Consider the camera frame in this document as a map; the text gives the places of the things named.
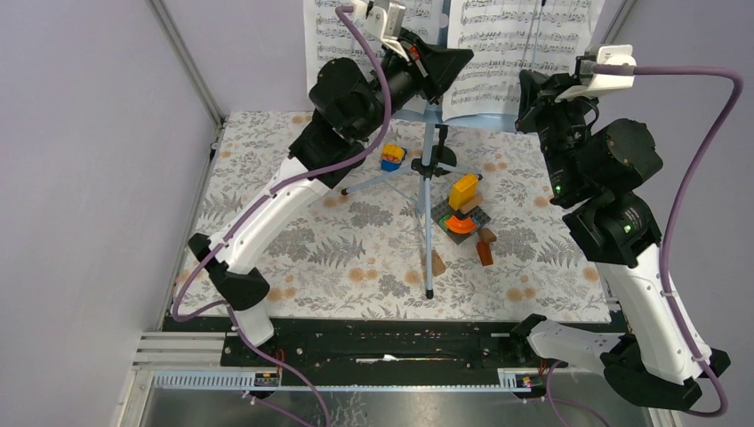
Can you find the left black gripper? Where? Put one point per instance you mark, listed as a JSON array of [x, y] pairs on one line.
[[445, 63]]

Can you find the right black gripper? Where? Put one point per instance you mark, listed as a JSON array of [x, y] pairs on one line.
[[534, 103]]

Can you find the sheet music page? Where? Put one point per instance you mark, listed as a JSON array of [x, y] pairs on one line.
[[507, 36], [326, 38]]

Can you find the light blue music stand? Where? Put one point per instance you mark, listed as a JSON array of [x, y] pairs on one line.
[[423, 203]]

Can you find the yellow toy block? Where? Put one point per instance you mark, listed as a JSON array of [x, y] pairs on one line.
[[463, 191]]

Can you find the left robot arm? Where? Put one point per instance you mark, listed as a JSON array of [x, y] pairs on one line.
[[349, 108]]

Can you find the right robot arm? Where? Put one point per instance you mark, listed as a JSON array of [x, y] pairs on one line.
[[594, 175]]

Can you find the right black microphone stand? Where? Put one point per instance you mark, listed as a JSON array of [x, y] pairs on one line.
[[435, 158]]

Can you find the blue yellow toy figure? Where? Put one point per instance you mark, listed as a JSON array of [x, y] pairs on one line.
[[392, 157]]

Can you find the beige wooden block on plate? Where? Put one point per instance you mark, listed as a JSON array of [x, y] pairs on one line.
[[471, 204]]

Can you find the floral table mat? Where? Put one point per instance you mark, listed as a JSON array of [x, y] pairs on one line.
[[362, 255]]

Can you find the orange curved toy block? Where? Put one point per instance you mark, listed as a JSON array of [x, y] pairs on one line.
[[461, 226]]

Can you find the red brown wooden block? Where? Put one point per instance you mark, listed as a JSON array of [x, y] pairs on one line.
[[484, 253]]

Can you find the tan wooden block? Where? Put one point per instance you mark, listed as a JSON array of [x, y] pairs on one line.
[[438, 267]]

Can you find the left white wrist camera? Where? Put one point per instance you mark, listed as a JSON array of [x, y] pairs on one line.
[[383, 20]]

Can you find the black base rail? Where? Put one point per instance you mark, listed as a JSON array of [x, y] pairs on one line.
[[328, 352]]

